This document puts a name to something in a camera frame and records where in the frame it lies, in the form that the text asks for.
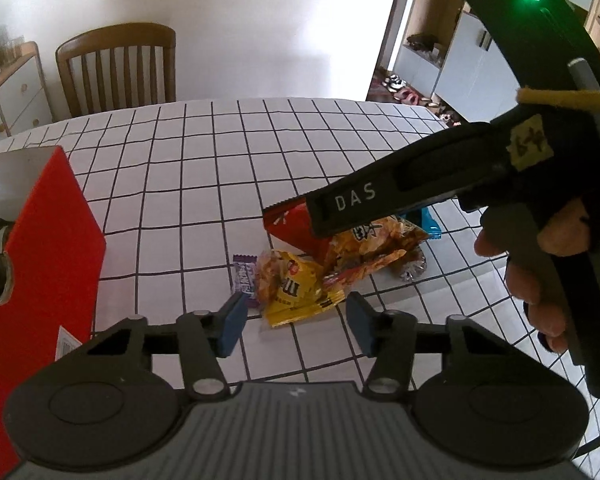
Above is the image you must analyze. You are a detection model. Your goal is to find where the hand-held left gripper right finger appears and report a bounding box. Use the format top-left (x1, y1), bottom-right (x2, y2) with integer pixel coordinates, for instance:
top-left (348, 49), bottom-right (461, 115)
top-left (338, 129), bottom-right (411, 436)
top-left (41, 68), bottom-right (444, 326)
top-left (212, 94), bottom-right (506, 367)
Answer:
top-left (346, 291), bottom-right (531, 401)

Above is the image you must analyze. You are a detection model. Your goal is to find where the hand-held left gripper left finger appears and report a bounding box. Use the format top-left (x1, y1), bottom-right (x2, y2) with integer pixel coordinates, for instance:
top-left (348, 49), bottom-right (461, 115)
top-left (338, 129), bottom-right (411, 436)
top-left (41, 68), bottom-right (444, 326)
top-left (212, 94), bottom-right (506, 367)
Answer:
top-left (55, 291), bottom-right (248, 401)

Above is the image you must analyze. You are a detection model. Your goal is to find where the purple candy packet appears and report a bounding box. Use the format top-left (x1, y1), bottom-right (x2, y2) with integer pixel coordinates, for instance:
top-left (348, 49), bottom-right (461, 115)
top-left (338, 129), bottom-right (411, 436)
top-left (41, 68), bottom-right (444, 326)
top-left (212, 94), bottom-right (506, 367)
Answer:
top-left (232, 255), bottom-right (259, 309)

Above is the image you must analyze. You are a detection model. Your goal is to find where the blue snack packet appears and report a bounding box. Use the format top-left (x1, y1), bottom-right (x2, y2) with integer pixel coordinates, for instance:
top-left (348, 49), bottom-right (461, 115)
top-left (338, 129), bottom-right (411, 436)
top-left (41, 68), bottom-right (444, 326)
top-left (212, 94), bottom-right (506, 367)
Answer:
top-left (400, 208), bottom-right (444, 241)

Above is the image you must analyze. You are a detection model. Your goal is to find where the yellow candy packet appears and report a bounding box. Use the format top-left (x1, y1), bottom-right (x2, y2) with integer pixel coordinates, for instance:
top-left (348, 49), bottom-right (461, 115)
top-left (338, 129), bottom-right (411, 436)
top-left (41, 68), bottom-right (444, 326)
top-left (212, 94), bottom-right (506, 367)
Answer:
top-left (257, 250), bottom-right (344, 329)

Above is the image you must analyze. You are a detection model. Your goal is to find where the clear cookie packet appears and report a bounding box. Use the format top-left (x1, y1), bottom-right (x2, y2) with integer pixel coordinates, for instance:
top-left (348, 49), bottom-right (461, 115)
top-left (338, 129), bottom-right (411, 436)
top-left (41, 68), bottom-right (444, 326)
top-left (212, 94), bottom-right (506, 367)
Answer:
top-left (392, 247), bottom-right (428, 283)

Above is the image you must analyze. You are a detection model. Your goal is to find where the orange chips packet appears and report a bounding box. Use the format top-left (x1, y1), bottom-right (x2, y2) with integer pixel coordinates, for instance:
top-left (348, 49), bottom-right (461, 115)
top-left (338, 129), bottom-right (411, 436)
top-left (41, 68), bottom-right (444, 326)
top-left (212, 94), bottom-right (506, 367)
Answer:
top-left (325, 215), bottom-right (429, 287)

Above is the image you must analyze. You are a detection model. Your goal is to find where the shiny red snack packet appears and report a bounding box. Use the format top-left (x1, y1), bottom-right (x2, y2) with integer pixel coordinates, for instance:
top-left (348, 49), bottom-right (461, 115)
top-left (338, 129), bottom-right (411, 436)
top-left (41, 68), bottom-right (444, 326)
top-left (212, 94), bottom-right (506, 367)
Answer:
top-left (261, 199), bottom-right (341, 271)

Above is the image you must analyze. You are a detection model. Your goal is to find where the red and white cardboard box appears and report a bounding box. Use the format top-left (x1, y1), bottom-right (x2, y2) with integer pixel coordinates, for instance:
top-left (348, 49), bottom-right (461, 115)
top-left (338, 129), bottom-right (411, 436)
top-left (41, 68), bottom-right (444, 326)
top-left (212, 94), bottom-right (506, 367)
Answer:
top-left (0, 145), bottom-right (107, 480)

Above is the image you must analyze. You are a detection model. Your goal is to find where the black snack packet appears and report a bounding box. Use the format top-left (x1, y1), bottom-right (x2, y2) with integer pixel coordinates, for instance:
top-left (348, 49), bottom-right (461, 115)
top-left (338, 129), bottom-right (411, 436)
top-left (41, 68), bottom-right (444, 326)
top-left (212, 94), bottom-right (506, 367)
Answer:
top-left (0, 215), bottom-right (14, 261)

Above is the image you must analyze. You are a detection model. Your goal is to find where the person's right hand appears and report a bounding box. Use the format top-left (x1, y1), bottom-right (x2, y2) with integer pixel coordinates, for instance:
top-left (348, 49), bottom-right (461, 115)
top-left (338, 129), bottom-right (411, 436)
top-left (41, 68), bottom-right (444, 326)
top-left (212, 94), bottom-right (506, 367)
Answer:
top-left (474, 196), bottom-right (594, 356)

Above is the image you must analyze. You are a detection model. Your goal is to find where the row of shoes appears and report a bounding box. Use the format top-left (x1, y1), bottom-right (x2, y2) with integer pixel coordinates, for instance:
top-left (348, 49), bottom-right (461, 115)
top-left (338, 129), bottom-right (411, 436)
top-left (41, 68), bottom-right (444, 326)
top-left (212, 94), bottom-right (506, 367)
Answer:
top-left (379, 74), bottom-right (462, 124)

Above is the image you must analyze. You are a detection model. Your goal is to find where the grey hallway cabinet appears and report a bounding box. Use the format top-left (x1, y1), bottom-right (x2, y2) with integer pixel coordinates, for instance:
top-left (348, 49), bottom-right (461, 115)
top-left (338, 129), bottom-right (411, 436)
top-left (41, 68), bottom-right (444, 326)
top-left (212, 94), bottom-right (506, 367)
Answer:
top-left (392, 0), bottom-right (600, 123)

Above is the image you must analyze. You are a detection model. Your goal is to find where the wooden chair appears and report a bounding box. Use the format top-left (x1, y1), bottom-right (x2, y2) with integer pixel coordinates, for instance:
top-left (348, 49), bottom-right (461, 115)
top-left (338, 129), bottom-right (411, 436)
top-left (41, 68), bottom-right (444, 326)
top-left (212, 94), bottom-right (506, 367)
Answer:
top-left (55, 22), bottom-right (177, 119)

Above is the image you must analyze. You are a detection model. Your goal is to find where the white wooden sideboard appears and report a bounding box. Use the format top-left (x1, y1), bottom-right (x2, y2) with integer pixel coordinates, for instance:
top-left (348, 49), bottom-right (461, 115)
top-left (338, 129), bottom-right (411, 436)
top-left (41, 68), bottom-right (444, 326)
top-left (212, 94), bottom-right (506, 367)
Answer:
top-left (0, 40), bottom-right (56, 142)

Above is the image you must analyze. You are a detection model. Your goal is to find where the black cable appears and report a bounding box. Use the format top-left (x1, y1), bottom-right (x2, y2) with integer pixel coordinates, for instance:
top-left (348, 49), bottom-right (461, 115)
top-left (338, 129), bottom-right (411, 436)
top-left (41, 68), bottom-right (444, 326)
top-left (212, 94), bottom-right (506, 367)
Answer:
top-left (570, 422), bottom-right (600, 462)

